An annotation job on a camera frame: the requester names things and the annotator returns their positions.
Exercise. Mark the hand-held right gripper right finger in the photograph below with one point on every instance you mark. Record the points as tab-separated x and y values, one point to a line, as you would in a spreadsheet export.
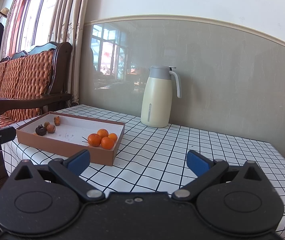
198	162

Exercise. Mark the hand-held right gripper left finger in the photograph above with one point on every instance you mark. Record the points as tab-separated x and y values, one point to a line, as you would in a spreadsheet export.
80	161

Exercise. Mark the orange mandarin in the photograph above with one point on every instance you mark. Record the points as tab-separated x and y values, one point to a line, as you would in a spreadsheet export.
102	132
94	140
113	137
107	143

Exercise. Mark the brown cardboard box tray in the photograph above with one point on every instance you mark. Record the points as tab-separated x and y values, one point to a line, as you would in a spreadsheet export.
70	127

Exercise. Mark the dark purple mangosteen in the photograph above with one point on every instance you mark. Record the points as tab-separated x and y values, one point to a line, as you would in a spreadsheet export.
40	130

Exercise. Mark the round brown withered fruit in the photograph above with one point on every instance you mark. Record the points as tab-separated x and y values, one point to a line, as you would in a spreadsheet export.
47	124

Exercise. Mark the white black checked tablecloth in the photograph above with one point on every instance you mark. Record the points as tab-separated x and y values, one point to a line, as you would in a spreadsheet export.
207	150

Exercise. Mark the orange tufted wooden sofa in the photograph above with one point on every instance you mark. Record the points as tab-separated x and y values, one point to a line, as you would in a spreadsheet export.
22	75

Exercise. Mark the cream thermos jug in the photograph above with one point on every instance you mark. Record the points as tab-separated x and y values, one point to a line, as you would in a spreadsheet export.
156	100

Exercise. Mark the straw hat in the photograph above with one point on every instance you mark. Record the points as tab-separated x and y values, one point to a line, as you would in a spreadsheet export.
4	12

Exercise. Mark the beige patterned curtain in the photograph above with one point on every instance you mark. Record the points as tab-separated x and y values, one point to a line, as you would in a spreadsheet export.
75	30

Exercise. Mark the window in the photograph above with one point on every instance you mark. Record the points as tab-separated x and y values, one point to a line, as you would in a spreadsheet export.
42	12

